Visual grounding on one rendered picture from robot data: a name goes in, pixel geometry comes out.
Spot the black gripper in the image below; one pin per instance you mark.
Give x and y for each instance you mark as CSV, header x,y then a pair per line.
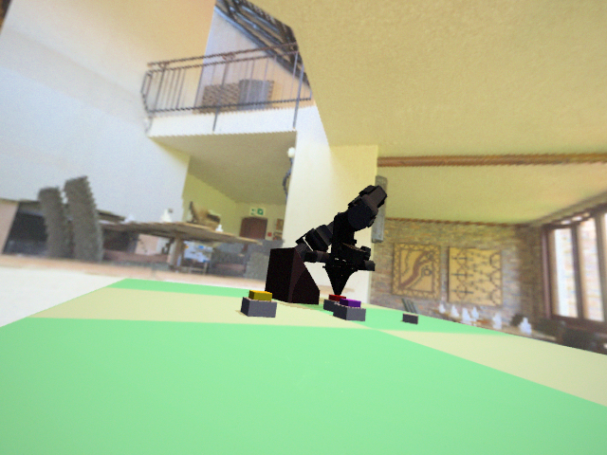
x,y
339,270

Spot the yellow button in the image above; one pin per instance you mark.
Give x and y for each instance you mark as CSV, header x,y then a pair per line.
x,y
259,304

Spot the tan cube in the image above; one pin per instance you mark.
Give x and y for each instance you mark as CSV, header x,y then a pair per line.
x,y
408,318

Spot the red button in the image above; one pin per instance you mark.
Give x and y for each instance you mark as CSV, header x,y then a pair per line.
x,y
329,304

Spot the magenta button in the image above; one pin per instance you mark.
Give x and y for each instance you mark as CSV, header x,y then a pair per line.
x,y
349,310

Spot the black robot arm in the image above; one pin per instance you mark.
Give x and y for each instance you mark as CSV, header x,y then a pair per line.
x,y
361,214

